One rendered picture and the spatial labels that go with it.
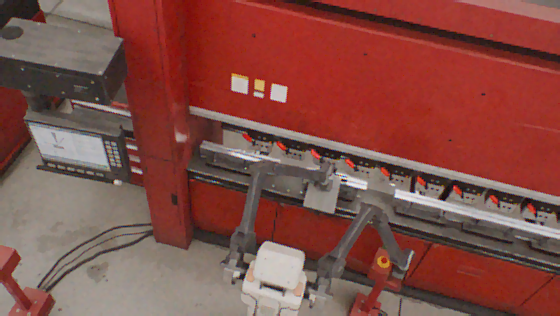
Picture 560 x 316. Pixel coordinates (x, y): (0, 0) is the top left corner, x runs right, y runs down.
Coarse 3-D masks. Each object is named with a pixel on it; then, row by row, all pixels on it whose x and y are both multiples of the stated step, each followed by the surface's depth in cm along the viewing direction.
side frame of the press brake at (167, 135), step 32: (128, 0) 211; (160, 0) 207; (128, 32) 224; (160, 32) 219; (128, 64) 239; (160, 64) 234; (128, 96) 257; (160, 96) 251; (160, 128) 270; (192, 128) 301; (160, 160) 292; (160, 192) 319; (160, 224) 351; (192, 224) 366
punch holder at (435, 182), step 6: (420, 174) 280; (426, 174) 277; (432, 174) 276; (426, 180) 280; (432, 180) 279; (438, 180) 278; (444, 180) 277; (420, 186) 285; (432, 186) 283; (438, 186) 282; (444, 186) 280; (426, 192) 287; (432, 192) 286; (438, 192) 285
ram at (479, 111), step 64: (192, 0) 228; (256, 0) 225; (192, 64) 258; (256, 64) 247; (320, 64) 238; (384, 64) 229; (448, 64) 221; (512, 64) 213; (256, 128) 283; (320, 128) 270; (384, 128) 259; (448, 128) 248; (512, 128) 239; (512, 192) 271
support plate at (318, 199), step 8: (312, 184) 296; (336, 184) 298; (312, 192) 293; (320, 192) 293; (328, 192) 294; (336, 192) 294; (312, 200) 289; (320, 200) 290; (328, 200) 290; (336, 200) 290; (312, 208) 286; (320, 208) 286; (328, 208) 287
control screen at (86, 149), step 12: (36, 132) 236; (48, 132) 235; (60, 132) 233; (72, 132) 232; (48, 144) 242; (60, 144) 240; (72, 144) 239; (84, 144) 237; (96, 144) 236; (48, 156) 250; (60, 156) 248; (72, 156) 247; (84, 156) 245; (96, 156) 243; (108, 168) 250
